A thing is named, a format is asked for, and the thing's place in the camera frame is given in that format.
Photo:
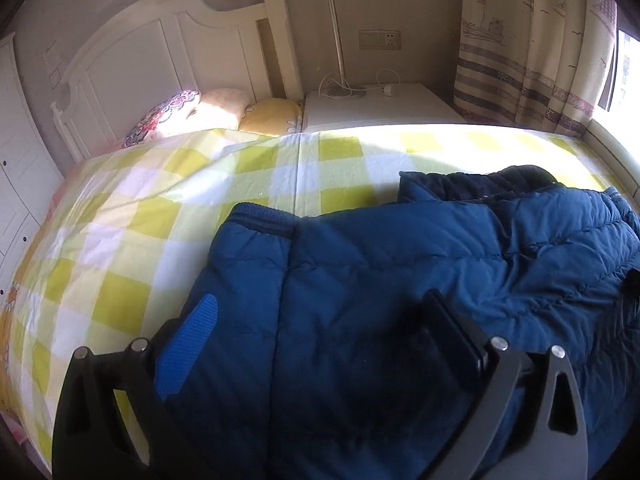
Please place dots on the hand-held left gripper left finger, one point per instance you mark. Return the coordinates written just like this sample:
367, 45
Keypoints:
200, 340

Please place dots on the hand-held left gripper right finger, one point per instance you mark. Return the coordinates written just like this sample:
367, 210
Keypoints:
450, 325

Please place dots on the beige wall socket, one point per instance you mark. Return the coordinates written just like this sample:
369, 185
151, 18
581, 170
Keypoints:
380, 40

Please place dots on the white charger plug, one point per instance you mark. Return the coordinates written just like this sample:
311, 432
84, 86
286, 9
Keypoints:
388, 91

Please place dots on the window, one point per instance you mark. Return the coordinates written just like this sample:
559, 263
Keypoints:
627, 85

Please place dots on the white paper wall notice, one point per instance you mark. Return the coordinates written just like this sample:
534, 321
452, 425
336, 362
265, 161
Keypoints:
52, 62

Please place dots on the white nightstand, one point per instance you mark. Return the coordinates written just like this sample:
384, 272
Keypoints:
390, 107

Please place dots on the yellow checked bed sheet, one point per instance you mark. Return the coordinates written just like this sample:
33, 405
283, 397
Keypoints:
150, 220

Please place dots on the cream pillow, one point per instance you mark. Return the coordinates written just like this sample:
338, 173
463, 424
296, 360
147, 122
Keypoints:
220, 107

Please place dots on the floral pillow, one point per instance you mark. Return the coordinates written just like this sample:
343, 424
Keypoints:
165, 112

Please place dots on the blue puffer jacket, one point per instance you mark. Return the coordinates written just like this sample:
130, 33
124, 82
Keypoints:
375, 270

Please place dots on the printed striped curtain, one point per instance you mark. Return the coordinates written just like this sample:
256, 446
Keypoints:
500, 60

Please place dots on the white desk lamp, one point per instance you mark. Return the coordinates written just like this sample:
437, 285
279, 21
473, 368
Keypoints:
336, 35

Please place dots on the white wardrobe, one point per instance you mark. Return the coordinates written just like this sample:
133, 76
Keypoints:
20, 160

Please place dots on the yellow pillow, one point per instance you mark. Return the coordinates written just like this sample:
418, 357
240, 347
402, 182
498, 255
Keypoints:
272, 115

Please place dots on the white bed headboard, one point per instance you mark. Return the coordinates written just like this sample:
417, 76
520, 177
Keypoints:
200, 45

